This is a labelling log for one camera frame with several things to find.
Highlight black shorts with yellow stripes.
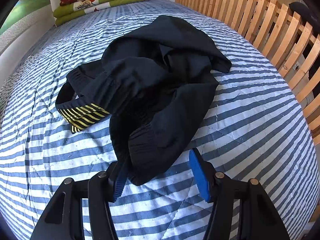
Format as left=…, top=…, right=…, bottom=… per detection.
left=55, top=15, right=232, bottom=185

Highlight blue white striped quilt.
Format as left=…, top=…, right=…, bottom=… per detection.
left=1, top=0, right=319, bottom=239

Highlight wooden slatted bed rail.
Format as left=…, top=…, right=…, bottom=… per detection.
left=175, top=0, right=319, bottom=145

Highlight black item behind rail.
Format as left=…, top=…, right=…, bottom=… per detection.
left=288, top=1, right=320, bottom=86

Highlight landscape wall tapestry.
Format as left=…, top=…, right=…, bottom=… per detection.
left=1, top=0, right=50, bottom=34

